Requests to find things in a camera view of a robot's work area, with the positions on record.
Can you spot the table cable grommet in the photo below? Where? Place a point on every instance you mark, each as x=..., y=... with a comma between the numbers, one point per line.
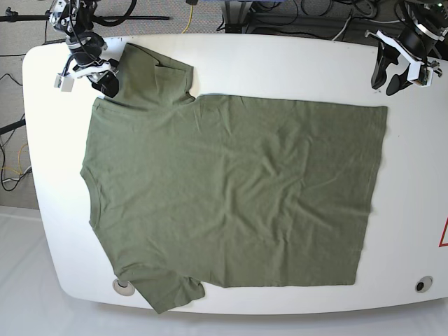
x=123, y=288
x=424, y=284

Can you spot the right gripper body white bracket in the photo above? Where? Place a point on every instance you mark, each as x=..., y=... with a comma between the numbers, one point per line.
x=86, y=57

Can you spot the left table cable grommet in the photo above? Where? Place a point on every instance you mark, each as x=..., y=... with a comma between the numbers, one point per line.
x=123, y=288

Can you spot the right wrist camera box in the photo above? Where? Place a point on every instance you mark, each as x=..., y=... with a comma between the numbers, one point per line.
x=64, y=83

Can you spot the red triangle sticker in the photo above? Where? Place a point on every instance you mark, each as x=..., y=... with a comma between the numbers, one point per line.
x=443, y=239

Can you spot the right table cable grommet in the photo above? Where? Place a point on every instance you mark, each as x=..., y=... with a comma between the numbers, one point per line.
x=424, y=284

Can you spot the olive green T-shirt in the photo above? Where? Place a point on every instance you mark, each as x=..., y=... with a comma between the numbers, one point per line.
x=226, y=190

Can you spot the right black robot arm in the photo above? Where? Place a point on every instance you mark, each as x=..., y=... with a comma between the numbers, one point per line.
x=75, y=20

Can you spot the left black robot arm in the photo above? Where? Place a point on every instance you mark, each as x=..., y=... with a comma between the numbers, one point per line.
x=425, y=25

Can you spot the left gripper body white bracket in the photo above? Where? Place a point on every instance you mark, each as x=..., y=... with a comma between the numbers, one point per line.
x=413, y=44

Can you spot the black tripod stand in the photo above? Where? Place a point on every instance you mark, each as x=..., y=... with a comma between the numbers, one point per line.
x=105, y=21

